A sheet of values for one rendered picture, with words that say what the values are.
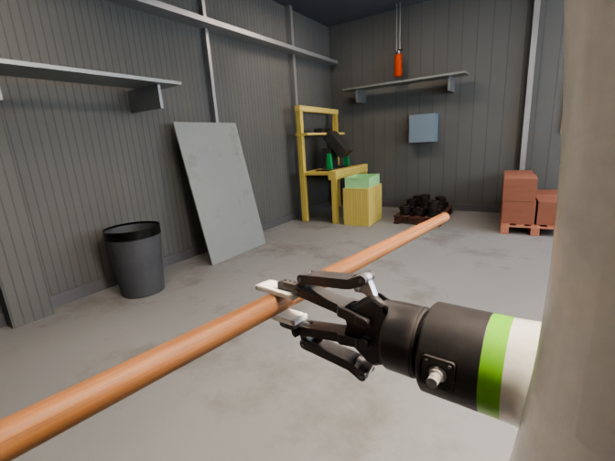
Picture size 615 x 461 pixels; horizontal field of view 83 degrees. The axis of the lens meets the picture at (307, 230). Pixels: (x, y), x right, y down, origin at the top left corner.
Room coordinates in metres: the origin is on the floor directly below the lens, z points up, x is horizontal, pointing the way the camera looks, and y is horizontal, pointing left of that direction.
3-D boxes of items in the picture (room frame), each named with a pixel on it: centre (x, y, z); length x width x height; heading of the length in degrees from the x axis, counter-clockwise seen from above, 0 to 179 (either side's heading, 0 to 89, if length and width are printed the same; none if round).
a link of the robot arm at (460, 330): (0.30, -0.14, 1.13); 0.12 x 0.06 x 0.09; 142
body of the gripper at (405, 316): (0.35, -0.08, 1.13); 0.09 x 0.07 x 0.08; 52
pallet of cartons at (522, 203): (4.81, -3.22, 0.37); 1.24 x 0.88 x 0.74; 146
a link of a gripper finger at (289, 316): (0.44, 0.04, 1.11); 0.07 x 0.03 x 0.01; 52
